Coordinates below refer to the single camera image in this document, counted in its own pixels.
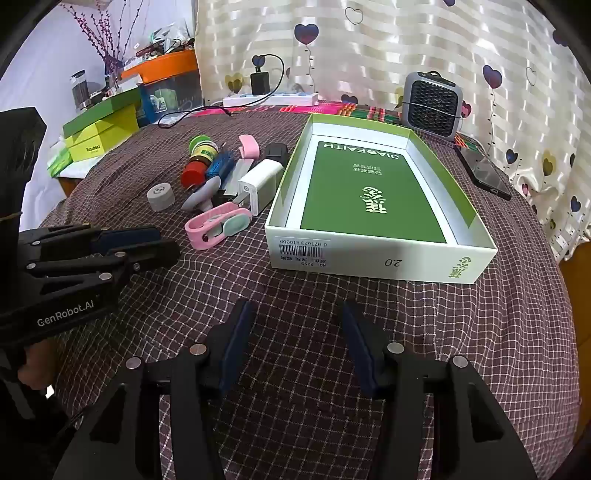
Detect black smartphone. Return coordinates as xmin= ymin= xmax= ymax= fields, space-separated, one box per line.
xmin=455 ymin=145 xmax=513 ymax=200

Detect grey desktop fan heater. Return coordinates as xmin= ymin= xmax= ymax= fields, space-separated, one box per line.
xmin=399 ymin=71 xmax=464 ymax=136

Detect black charging cable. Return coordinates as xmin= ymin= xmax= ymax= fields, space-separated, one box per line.
xmin=158 ymin=54 xmax=286 ymax=129

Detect clutter pile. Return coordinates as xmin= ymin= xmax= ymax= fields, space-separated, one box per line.
xmin=134 ymin=28 xmax=197 ymax=58

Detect green and white cardboard box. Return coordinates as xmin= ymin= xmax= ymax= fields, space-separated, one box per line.
xmin=264 ymin=113 xmax=498 ymax=283

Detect green shoebox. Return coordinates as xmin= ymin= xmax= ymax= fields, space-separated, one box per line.
xmin=62 ymin=87 xmax=141 ymax=162

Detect white charger plug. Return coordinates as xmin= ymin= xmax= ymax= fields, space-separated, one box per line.
xmin=238 ymin=159 xmax=284 ymax=216

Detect brown checked blanket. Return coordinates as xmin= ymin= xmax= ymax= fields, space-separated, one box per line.
xmin=39 ymin=111 xmax=580 ymax=480

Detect green and white packet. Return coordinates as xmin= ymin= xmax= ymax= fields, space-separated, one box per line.
xmin=46 ymin=141 xmax=75 ymax=178

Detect pink and mint clip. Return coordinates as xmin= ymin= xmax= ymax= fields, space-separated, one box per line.
xmin=185 ymin=206 xmax=253 ymax=251

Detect wooden cabinet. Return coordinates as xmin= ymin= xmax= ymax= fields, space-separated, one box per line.
xmin=558 ymin=240 xmax=591 ymax=296

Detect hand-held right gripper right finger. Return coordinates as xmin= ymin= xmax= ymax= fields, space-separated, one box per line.
xmin=342 ymin=300 xmax=539 ymax=480

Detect black rectangular device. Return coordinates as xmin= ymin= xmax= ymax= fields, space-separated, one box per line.
xmin=262 ymin=143 xmax=291 ymax=164

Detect white power strip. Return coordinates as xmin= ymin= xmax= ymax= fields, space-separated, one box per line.
xmin=223 ymin=91 xmax=319 ymax=108

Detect clear bin with orange lid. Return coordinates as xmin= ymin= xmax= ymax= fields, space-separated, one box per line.
xmin=121 ymin=48 xmax=204 ymax=127

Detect pink stapler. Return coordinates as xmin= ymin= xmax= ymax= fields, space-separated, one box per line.
xmin=238 ymin=134 xmax=260 ymax=160

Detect heart print curtain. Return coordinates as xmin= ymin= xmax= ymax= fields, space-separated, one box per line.
xmin=194 ymin=0 xmax=591 ymax=259

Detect grey round puck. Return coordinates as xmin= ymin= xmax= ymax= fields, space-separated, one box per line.
xmin=147 ymin=183 xmax=176 ymax=213

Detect glass jar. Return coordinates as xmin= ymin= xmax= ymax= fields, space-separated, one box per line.
xmin=70 ymin=70 xmax=90 ymax=112

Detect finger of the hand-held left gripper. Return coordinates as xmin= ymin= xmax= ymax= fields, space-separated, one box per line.
xmin=27 ymin=241 xmax=182 ymax=301
xmin=18 ymin=224 xmax=162 ymax=261

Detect purple decorative branches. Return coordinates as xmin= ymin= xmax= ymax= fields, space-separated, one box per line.
xmin=69 ymin=0 xmax=134 ymax=75

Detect person's left hand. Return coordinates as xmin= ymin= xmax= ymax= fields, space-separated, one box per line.
xmin=18 ymin=342 xmax=58 ymax=400

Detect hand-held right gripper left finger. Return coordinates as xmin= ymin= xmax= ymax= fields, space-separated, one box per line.
xmin=53 ymin=299 xmax=258 ymax=480

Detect green and white spool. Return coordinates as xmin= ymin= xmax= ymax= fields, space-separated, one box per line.
xmin=188 ymin=135 xmax=218 ymax=155

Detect pink and green plaid cloth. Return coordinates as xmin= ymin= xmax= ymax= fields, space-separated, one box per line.
xmin=203 ymin=99 xmax=485 ymax=148

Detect white rectangular case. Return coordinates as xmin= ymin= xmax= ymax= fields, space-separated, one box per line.
xmin=221 ymin=159 xmax=257 ymax=197

